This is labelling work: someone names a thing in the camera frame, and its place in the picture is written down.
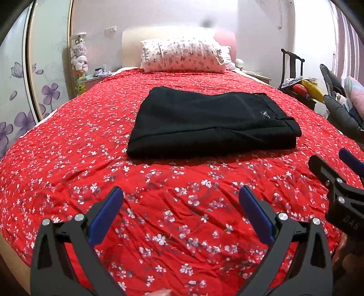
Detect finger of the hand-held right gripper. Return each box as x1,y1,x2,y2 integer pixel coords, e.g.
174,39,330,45
308,154,364,200
338,148,364,180

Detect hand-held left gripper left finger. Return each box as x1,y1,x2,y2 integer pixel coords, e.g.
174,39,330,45
30,186,127,296

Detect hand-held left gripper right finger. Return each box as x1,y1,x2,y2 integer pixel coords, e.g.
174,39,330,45
238,186,335,296

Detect black pants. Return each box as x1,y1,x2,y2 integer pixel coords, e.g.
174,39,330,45
126,86,302,160

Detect person's right hand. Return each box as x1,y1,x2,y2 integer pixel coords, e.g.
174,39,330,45
333,234,364,286

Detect grey padded jacket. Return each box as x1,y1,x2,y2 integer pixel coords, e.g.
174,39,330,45
319,64,364,138

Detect pastel cushion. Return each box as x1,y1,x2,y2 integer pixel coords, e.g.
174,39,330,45
344,76,364,112

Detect red floral bedsheet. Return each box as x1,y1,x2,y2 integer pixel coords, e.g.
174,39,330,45
0,67,364,296

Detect yellow plush toy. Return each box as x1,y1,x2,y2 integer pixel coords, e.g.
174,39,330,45
300,79,325,104

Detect black wooden chair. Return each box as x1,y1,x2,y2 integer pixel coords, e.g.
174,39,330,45
278,48,306,89

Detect white bedside table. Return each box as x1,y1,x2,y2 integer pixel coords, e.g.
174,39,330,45
237,69,273,86

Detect pink curtain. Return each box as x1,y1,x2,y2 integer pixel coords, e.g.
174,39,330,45
331,0,364,84

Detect pink bedside table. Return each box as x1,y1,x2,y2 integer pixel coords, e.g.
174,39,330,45
83,72,115,91

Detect wardrobe with purple flowers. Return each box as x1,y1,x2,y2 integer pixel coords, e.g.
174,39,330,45
0,0,75,160

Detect pink cushion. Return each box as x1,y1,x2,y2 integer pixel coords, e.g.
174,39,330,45
213,31,237,69

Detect stack of plush toys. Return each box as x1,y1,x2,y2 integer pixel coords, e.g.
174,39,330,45
70,33,89,95

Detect cream padded headboard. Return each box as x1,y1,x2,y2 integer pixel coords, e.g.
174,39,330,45
121,26,217,70

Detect white floral pillow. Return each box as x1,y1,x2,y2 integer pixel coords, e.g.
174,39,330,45
140,37,233,74

